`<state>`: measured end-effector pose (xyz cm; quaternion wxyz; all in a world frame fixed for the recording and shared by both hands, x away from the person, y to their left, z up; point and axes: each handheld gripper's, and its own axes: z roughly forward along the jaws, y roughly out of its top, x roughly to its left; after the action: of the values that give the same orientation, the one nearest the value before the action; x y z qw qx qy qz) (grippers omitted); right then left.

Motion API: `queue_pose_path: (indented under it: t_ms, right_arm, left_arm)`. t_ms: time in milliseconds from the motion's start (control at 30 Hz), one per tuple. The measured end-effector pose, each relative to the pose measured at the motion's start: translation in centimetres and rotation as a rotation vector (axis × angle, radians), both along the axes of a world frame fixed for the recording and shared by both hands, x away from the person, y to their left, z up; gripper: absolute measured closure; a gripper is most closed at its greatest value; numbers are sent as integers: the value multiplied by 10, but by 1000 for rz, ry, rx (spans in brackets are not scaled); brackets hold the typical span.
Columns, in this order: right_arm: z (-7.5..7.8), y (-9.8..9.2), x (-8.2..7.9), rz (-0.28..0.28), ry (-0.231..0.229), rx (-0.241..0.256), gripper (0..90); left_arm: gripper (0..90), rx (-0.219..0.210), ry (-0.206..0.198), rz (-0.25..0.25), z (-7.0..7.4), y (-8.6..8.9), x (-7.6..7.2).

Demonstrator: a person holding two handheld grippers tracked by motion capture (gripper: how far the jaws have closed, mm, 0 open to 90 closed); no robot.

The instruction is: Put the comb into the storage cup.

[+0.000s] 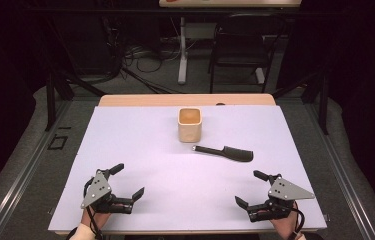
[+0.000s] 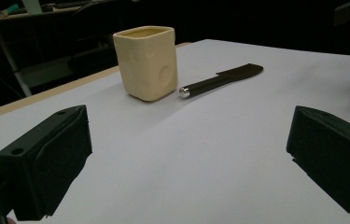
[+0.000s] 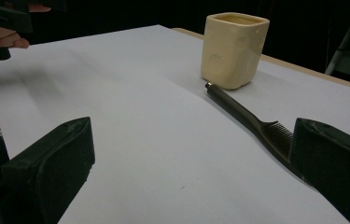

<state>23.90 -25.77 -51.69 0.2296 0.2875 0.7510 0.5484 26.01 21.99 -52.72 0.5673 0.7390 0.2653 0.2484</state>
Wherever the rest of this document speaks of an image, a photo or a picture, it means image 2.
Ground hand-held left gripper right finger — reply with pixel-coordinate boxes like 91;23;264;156
286;105;350;222

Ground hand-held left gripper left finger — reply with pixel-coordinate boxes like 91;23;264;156
0;105;93;222

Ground cream square ceramic cup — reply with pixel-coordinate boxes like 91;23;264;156
112;25;179;103

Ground white desk leg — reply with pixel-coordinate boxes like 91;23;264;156
0;29;74;98

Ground black chair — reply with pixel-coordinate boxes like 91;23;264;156
68;0;122;78

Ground white table cover sheet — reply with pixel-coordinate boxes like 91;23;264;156
0;38;350;224

